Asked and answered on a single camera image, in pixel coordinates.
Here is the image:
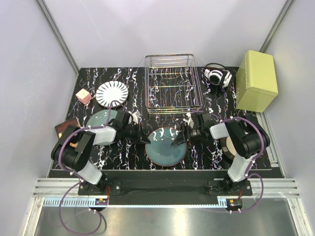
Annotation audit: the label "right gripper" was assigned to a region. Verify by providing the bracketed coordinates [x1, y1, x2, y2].
[170, 123, 203, 151]

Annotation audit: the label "dark teal glazed plate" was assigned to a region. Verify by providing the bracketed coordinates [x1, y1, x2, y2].
[145, 127, 187, 167]

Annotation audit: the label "light blue plate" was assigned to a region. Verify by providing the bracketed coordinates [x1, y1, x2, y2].
[86, 109, 118, 146]

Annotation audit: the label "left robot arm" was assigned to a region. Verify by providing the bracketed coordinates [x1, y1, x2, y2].
[51, 110, 151, 195]

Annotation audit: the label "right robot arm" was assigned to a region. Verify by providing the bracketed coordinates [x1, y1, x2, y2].
[172, 113, 270, 195]

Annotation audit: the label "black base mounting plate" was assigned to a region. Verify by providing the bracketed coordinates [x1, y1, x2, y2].
[78, 170, 252, 207]

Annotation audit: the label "beige brown rimmed plate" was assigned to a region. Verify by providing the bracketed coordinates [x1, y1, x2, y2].
[220, 137, 236, 161]

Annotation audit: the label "white blue striped plate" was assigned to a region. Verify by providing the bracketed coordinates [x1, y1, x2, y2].
[95, 81, 128, 108]

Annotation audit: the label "pink cube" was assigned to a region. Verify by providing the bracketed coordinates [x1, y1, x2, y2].
[75, 88, 92, 105]

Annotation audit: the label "white black headphones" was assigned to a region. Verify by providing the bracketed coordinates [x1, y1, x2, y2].
[204, 62, 233, 88]

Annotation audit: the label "dark book with house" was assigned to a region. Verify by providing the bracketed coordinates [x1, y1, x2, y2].
[55, 117, 81, 139]

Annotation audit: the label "yellow-green box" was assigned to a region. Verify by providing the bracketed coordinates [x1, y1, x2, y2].
[236, 50, 278, 113]

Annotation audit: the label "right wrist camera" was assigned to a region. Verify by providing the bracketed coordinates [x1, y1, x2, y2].
[184, 112, 211, 128]

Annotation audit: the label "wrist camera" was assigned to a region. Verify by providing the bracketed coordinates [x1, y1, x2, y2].
[184, 112, 211, 128]
[128, 111, 141, 124]

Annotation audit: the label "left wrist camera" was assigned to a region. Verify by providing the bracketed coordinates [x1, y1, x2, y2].
[128, 111, 141, 124]

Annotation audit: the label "metal wire dish rack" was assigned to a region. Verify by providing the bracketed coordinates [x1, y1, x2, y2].
[144, 54, 203, 115]

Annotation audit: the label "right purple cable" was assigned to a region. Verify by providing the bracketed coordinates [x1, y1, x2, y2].
[189, 110, 268, 213]

